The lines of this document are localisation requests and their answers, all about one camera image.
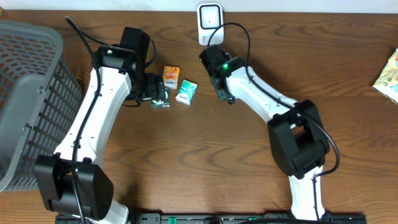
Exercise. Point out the cream snack bag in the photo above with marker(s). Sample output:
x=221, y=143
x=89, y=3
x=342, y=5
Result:
x=386, y=83

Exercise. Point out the white barcode scanner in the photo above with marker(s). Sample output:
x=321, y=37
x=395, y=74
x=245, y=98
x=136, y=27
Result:
x=209, y=17

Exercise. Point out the grey plastic shopping basket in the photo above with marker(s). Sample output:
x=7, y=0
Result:
x=40, y=98

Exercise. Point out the green tissue pack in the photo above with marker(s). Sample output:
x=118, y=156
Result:
x=186, y=92

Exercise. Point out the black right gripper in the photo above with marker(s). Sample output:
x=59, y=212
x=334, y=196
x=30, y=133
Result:
x=221, y=94

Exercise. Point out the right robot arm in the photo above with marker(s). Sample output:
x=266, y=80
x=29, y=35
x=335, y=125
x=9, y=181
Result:
x=297, y=142

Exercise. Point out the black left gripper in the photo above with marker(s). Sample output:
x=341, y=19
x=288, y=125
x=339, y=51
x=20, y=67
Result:
x=158, y=92

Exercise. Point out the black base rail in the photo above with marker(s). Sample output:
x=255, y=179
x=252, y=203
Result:
x=155, y=218

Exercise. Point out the orange tissue pack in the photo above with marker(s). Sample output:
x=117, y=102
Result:
x=170, y=76

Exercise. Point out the dark green round-logo packet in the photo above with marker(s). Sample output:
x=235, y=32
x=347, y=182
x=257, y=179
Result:
x=162, y=103

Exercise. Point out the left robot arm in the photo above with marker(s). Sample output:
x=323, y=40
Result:
x=71, y=181

